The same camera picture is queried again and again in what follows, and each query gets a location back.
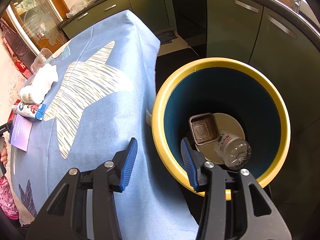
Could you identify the white foam net sleeve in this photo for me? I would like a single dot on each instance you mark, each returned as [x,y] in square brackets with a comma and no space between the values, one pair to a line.
[43,81]

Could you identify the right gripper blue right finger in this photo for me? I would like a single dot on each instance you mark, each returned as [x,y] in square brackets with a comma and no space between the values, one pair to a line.
[235,206]

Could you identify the red checkered apron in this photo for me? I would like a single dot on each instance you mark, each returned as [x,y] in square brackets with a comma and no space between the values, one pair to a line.
[21,54]

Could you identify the clear plastic bottle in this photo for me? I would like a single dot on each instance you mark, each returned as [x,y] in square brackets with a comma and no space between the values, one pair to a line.
[234,151]

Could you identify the red and white carton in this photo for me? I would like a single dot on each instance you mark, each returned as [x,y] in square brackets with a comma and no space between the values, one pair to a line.
[15,110]

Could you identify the brown plastic food tray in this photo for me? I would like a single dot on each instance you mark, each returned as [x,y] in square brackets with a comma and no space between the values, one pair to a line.
[204,129]

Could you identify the clear plastic cup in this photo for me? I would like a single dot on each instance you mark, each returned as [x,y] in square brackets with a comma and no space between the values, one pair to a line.
[40,60]

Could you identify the glass door wooden cabinet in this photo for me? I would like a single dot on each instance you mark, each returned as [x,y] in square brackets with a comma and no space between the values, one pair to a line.
[36,22]

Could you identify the yellow rimmed trash bin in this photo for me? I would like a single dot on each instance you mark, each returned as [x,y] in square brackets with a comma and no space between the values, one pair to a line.
[220,119]

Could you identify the white blue tube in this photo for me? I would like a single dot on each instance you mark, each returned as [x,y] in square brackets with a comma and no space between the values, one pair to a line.
[32,110]

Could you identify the purple cardboard box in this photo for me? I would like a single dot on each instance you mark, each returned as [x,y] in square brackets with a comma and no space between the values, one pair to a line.
[20,135]

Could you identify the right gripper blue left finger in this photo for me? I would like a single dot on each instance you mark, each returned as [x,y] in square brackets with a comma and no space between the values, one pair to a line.
[63,216]

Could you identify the blue patterned tablecloth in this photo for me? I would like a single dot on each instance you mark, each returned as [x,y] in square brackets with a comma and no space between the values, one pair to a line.
[102,99]

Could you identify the white pill bottle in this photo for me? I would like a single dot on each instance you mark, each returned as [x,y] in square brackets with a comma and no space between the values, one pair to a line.
[29,94]

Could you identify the clear plastic bag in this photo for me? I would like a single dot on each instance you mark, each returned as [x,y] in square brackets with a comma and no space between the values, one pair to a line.
[76,8]

